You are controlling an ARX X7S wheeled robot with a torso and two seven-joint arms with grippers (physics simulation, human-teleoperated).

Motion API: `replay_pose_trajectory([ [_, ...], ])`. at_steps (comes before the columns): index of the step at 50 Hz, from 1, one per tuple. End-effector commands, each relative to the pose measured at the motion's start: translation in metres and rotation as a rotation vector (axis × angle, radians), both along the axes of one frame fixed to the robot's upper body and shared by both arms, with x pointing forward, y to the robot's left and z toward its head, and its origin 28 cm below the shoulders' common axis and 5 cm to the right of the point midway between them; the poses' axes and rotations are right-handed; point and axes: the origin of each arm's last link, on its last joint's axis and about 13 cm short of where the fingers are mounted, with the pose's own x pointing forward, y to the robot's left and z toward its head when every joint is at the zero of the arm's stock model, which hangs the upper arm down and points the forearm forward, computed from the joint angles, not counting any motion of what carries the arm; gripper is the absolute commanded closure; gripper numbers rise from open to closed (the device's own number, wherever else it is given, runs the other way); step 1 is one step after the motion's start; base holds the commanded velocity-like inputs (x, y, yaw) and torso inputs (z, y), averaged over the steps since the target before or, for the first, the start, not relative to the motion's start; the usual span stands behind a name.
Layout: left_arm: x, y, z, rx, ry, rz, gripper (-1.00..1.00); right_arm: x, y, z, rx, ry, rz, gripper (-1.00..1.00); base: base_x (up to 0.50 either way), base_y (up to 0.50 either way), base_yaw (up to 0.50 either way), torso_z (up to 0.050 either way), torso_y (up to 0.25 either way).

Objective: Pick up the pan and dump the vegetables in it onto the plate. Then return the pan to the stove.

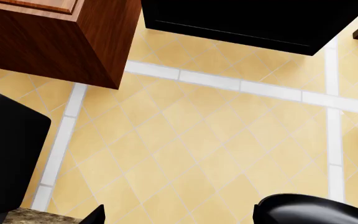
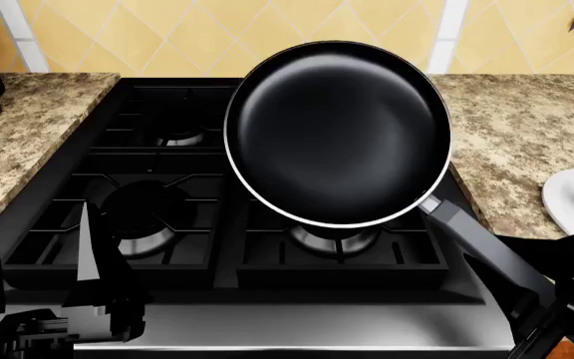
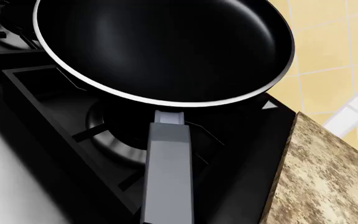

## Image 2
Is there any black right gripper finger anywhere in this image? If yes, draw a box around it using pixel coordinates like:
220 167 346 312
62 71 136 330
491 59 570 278
494 228 574 278
462 252 541 338

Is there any black frying pan grey handle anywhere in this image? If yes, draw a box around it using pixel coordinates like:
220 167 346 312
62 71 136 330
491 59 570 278
222 39 558 301

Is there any black cast iron stove grate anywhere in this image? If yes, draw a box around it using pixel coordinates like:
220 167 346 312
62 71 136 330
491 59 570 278
235 199 451 280
1 82 244 278

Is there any round steel gas burner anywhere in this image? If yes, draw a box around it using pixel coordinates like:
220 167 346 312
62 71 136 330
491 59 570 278
287 222 384 258
152 126 207 148
100 179 194 260

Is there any black stainless gas stove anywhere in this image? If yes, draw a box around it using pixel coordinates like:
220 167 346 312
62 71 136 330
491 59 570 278
0 76 517 359

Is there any white round plate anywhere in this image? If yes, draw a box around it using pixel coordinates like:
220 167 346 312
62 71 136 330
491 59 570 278
541 168 574 240

